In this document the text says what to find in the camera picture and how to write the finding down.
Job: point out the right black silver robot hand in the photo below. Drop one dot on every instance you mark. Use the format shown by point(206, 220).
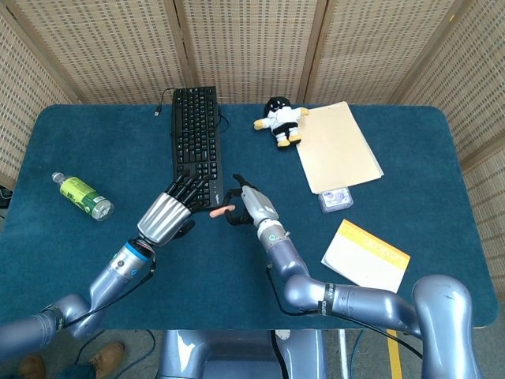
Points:
point(256, 205)

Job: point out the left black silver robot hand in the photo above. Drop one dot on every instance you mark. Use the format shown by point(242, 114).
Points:
point(163, 217)

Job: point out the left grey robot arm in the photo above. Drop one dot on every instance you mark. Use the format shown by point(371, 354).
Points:
point(114, 272)

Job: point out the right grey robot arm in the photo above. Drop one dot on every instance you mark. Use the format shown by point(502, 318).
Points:
point(355, 300)

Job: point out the clear plastic card box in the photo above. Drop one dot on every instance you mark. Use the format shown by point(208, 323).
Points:
point(335, 200)

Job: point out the blue carpet table mat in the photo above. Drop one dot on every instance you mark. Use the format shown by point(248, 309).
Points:
point(221, 276)

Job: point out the plastic bottle green label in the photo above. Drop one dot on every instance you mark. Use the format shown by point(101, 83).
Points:
point(81, 193)

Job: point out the black white plush doll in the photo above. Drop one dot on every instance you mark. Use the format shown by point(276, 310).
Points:
point(282, 118)

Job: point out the black computer keyboard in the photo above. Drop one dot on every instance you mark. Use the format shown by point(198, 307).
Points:
point(195, 130)

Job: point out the beige manila folder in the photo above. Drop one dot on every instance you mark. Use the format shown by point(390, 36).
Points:
point(335, 150)

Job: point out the yellow white booklet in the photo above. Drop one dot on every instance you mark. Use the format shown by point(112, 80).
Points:
point(363, 256)

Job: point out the grey robot torso base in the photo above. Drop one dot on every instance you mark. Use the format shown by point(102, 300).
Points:
point(185, 355)

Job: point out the brown leather shoe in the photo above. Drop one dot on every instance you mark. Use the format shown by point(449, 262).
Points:
point(107, 357)
point(31, 367)

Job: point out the woven wooden folding screen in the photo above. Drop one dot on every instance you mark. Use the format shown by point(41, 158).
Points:
point(252, 39)

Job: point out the white table leg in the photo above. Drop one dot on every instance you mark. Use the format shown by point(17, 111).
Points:
point(343, 355)

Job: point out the yellow floor tape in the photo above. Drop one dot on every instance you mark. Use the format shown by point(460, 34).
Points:
point(394, 359)

